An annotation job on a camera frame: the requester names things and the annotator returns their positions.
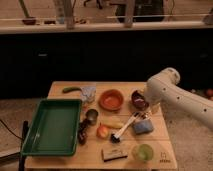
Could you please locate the wooden block with black base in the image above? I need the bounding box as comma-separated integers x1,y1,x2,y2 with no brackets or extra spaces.
101,148,128,162

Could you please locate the dark brown bottle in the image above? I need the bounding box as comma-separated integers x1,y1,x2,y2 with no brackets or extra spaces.
78,119,89,145

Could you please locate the green plastic tray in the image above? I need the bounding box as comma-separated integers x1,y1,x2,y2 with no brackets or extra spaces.
21,99,82,156

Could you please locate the small metal cup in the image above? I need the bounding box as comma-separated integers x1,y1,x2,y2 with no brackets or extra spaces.
86,109,98,125

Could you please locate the blue sponge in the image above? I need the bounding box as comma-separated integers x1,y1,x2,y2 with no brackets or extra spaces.
133,120,154,134

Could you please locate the green translucent cup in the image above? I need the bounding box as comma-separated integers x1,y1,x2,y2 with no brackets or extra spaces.
132,144,154,162

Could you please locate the green cucumber toy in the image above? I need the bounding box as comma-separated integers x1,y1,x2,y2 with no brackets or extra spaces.
62,87,82,93

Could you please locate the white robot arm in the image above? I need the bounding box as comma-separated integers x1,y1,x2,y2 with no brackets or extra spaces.
144,67,213,130

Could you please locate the clear plastic cup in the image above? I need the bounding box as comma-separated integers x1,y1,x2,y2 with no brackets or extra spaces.
81,86,96,103

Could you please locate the dark maroon bowl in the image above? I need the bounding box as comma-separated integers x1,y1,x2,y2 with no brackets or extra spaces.
131,90,149,110

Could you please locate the white handled dish brush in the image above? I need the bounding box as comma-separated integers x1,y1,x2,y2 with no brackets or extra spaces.
110,112,140,143

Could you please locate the orange bowl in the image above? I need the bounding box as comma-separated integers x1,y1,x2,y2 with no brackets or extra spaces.
98,89,124,111

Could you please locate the yellow banana toy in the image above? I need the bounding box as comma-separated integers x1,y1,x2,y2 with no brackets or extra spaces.
103,121,124,129

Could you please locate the white fork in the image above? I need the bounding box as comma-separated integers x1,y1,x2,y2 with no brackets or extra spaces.
133,112,150,123

